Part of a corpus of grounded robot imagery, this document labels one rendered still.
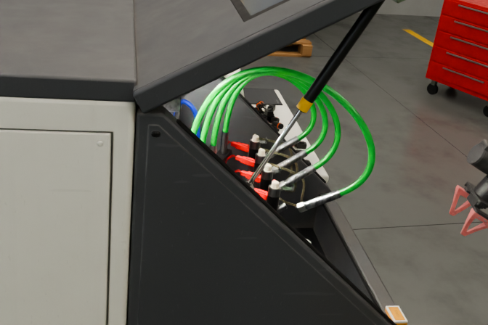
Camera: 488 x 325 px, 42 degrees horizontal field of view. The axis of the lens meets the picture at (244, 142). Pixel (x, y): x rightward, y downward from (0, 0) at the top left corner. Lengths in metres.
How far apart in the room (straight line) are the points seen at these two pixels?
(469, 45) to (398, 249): 2.57
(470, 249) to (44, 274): 2.87
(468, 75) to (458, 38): 0.32
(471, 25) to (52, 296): 4.85
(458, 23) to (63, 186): 4.92
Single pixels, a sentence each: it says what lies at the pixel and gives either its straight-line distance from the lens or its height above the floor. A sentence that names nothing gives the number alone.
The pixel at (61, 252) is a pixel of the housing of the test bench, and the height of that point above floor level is 1.21.
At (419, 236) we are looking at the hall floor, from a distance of 3.65.
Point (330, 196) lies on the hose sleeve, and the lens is 1.32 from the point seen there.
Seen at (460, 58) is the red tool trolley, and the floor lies 0.41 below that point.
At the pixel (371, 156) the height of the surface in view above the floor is 1.29.
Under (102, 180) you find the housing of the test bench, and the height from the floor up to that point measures 1.34.
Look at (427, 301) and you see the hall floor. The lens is 3.17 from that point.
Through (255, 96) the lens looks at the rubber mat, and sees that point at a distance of 2.37.
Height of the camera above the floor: 1.81
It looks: 25 degrees down
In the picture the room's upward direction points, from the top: 7 degrees clockwise
